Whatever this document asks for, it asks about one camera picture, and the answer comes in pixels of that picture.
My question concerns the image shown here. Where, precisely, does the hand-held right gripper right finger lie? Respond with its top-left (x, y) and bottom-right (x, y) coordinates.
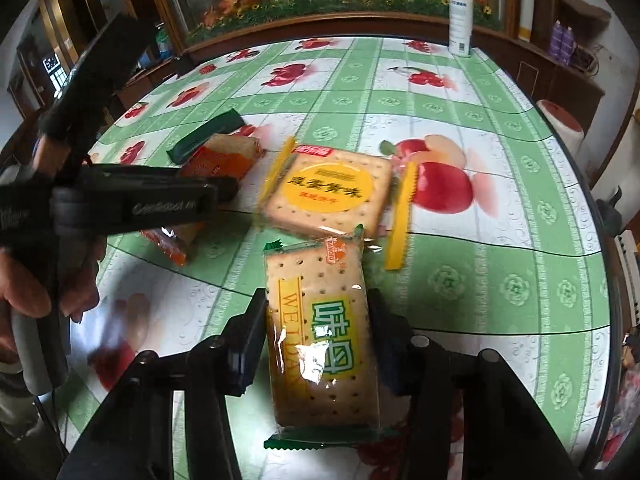
top-left (366, 289), bottom-right (584, 480)

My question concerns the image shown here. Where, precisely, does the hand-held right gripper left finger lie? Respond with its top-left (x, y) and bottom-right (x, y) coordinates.
top-left (57, 287), bottom-right (269, 480)

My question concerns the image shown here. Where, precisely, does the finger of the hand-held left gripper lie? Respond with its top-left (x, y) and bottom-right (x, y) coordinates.
top-left (35, 10), bottom-right (168, 181)

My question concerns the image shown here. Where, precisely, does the green-edged cracker packet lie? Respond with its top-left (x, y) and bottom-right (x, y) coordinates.
top-left (262, 225), bottom-right (401, 453)

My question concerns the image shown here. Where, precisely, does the orange cracker packet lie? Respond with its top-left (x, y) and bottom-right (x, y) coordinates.
top-left (140, 132), bottom-right (266, 267)

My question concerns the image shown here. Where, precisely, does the person's left hand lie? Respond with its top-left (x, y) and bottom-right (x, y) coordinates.
top-left (0, 237), bottom-right (107, 328)

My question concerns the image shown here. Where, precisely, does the window with grille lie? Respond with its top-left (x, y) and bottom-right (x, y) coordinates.
top-left (40, 52), bottom-right (68, 93)

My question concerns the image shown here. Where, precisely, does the dark green snack packet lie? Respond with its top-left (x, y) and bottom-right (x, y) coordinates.
top-left (166, 109), bottom-right (246, 165)

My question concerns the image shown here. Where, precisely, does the yellow-edged cracker packet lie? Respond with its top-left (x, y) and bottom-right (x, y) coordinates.
top-left (252, 135), bottom-right (418, 271)

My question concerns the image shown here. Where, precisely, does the white cylinder red top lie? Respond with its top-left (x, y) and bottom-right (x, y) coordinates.
top-left (537, 100), bottom-right (586, 176)

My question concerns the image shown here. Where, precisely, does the wooden side cabinet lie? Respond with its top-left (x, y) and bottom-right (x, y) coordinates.
top-left (520, 0), bottom-right (616, 116)

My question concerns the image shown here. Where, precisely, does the white spray bottle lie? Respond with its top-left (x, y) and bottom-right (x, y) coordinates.
top-left (447, 0), bottom-right (475, 58)

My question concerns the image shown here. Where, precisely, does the wicker basket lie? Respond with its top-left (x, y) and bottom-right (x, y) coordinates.
top-left (572, 45), bottom-right (601, 76)

